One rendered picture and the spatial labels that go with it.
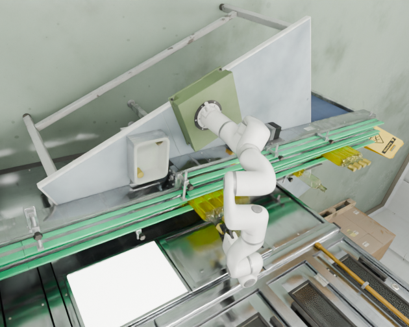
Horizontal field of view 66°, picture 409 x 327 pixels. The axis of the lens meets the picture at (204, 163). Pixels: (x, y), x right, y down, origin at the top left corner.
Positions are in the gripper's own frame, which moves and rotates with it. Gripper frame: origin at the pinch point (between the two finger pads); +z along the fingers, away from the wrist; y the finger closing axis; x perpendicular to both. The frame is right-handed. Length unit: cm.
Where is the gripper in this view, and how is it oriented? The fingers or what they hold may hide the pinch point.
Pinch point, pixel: (223, 230)
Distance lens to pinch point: 148.8
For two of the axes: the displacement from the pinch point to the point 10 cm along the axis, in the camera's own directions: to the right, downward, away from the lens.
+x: -9.4, 1.0, -3.2
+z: -3.2, -5.6, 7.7
